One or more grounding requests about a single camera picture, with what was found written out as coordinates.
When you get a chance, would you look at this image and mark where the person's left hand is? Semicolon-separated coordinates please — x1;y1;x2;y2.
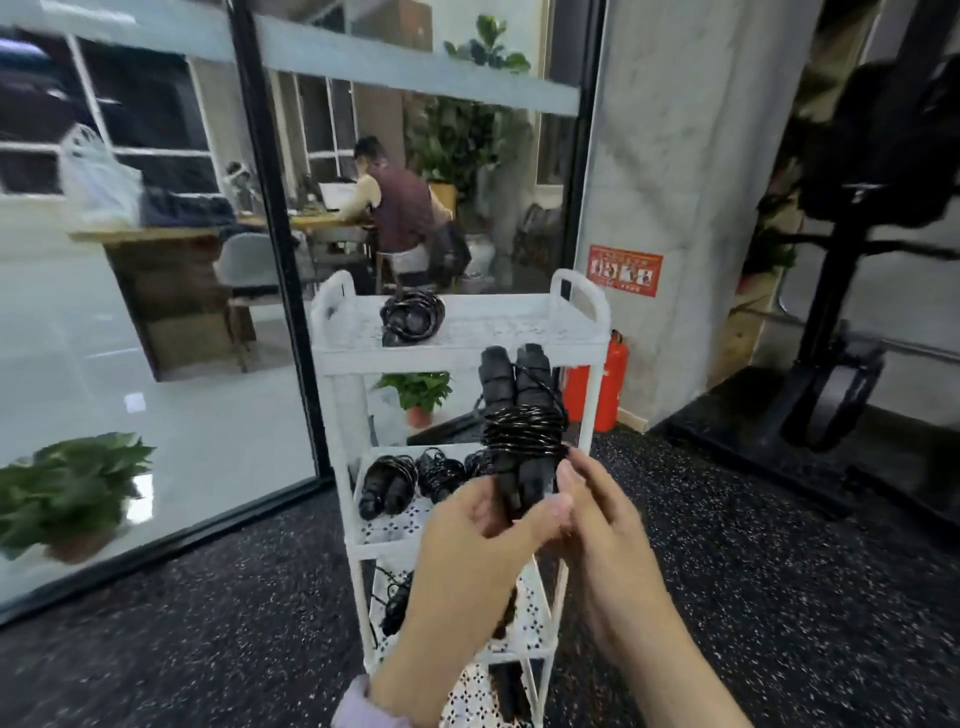
396;478;576;672

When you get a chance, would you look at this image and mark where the person's right hand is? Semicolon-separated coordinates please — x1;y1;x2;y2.
555;447;678;663

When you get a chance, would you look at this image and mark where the person's right forearm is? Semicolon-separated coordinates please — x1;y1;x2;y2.
621;609;755;728

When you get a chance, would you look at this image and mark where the person's left forearm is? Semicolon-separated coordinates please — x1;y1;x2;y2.
331;636;485;728

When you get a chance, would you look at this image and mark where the red fire extinguisher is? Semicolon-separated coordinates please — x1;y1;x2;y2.
561;330;630;435

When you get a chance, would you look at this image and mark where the small potted green plant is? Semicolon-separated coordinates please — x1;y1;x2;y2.
373;370;454;431

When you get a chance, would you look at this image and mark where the white tiered utility cart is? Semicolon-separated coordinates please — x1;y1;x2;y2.
309;267;613;728

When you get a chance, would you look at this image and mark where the tall indoor green plant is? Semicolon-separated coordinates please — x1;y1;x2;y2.
407;13;535;226

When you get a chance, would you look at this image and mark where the open laptop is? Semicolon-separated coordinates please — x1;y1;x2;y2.
318;181;363;216

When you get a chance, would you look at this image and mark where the black gym machine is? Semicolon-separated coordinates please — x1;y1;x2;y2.
663;0;960;530

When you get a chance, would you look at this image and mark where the white chair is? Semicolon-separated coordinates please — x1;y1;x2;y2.
213;231;318;374

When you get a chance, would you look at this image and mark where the wooden desk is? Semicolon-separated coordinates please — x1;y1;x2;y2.
69;212;376;384

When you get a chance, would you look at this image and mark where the dark bag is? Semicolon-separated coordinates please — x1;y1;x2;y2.
141;186;236;231

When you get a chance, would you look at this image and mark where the leafy potted green plant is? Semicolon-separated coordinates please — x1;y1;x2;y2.
0;432;157;566

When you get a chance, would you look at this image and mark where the white plastic bag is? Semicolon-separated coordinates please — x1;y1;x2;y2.
57;123;145;231

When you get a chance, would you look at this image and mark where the red wall sign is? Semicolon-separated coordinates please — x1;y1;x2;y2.
585;244;666;299

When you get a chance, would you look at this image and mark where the black glass door frame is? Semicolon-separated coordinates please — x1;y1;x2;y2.
223;0;336;481

